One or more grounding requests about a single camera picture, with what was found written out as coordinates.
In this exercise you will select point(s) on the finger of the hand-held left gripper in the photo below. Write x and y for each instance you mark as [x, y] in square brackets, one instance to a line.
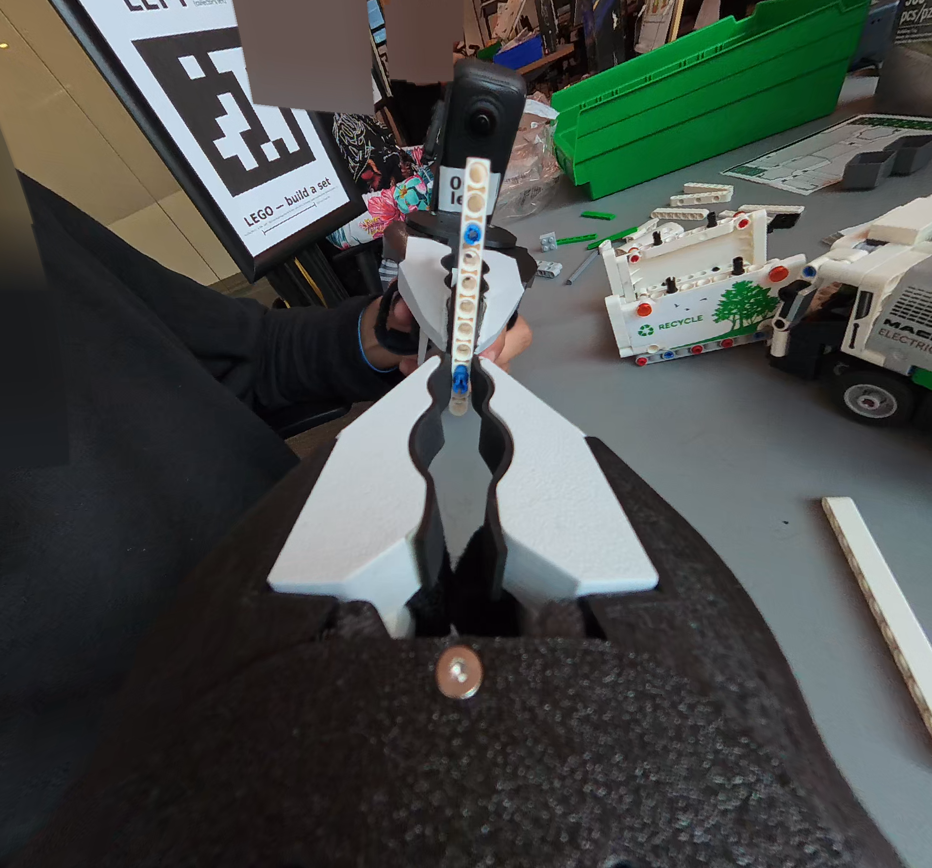
[502, 293]
[426, 285]

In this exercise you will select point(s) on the grey lego beam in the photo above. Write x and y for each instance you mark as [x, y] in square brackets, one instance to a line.
[550, 269]

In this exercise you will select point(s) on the grey lego axle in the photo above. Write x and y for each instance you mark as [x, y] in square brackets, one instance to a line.
[582, 267]

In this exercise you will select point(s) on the clear plastic bag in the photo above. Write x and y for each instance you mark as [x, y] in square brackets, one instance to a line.
[531, 169]

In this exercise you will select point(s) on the short white lego beam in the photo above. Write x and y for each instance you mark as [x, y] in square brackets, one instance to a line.
[679, 213]
[708, 188]
[692, 199]

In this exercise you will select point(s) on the small grey tray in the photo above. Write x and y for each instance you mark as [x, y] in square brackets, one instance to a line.
[870, 170]
[914, 153]

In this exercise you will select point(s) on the green plastic bin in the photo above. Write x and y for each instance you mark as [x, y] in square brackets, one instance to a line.
[699, 96]

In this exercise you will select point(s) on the white lego beam blue pins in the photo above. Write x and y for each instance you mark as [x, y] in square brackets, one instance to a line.
[470, 300]

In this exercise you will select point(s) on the white lego truck container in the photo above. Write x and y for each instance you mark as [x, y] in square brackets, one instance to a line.
[692, 314]

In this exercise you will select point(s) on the white green lego truck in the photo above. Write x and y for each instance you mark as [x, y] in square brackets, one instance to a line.
[874, 329]

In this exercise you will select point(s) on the person's left hand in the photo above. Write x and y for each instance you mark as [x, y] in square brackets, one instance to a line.
[510, 344]

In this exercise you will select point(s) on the black floor lamp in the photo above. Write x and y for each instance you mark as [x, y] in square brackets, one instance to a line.
[477, 1]

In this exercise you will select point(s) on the small blue storage bin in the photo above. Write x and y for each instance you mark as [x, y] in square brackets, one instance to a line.
[520, 54]

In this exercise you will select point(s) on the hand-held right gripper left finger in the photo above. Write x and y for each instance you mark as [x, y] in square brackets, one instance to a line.
[349, 504]

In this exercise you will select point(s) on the black framed marker sign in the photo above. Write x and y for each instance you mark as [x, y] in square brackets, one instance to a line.
[131, 118]

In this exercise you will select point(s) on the floral printed cloth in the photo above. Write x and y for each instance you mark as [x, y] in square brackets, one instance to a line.
[393, 205]

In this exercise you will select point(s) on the person's left forearm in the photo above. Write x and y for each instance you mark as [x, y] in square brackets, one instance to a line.
[291, 351]

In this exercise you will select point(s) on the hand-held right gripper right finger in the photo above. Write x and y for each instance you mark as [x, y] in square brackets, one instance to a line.
[568, 511]

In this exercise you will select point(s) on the sticker sheet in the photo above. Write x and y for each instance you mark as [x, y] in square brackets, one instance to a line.
[793, 154]

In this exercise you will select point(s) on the long white lego beam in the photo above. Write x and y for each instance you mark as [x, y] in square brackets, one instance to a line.
[888, 606]

